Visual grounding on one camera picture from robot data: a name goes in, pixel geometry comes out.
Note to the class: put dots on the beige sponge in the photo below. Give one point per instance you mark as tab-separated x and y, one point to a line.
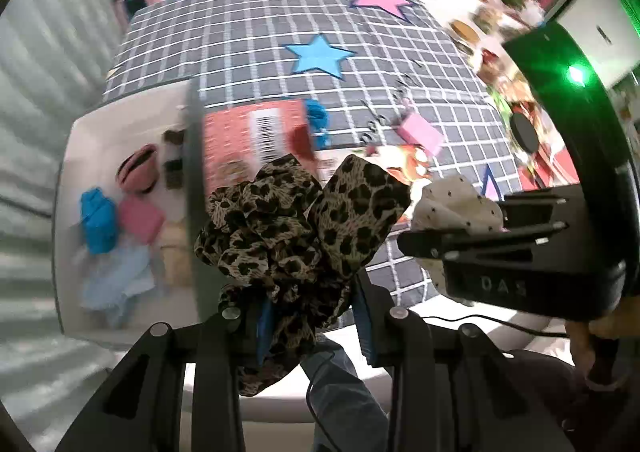
176	252

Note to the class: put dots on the white storage bin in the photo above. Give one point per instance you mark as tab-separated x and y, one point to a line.
95	142

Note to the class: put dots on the person's dark clothing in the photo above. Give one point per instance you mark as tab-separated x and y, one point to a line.
550	407

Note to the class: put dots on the black white patterned scrunchie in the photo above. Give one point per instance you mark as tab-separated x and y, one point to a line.
405	88
374	124

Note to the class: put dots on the light blue cloth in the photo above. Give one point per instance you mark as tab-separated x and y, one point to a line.
117	287

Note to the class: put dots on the black round disc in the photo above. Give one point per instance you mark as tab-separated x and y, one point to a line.
525	132

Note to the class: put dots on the small brown pad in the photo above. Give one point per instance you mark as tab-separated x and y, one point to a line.
173	138

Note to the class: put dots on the large spot leopard scrunchie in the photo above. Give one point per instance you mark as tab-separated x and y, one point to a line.
360	212

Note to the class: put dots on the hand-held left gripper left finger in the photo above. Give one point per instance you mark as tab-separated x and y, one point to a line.
262	327

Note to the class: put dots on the person's denim leg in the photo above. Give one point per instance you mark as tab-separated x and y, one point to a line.
345	402

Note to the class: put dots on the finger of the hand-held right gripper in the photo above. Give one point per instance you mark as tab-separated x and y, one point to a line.
440	241
535	204

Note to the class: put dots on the pink sponge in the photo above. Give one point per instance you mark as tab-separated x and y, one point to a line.
140	218
420	132

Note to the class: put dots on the grey checked blanket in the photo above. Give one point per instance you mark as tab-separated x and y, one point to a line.
240	32

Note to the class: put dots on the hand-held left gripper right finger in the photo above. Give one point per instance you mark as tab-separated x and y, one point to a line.
365	332

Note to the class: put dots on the blue star patch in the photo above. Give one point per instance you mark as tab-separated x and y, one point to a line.
320	57

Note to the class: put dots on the blue fluffy cloth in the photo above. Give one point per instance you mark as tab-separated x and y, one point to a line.
99	222
316	118

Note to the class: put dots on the pink black striped scrunchie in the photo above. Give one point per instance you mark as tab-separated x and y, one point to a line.
139	167

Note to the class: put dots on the white dotted scrunchie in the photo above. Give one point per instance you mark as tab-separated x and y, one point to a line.
450	202

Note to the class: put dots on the dark checked pad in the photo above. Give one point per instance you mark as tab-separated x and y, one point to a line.
173	174

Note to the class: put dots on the red printed box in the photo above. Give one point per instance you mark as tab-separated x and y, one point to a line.
240	137

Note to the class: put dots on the person's right hand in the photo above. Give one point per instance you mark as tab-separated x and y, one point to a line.
580	337

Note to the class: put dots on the ruffled leopard print scrunchie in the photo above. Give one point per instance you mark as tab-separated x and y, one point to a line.
265	232

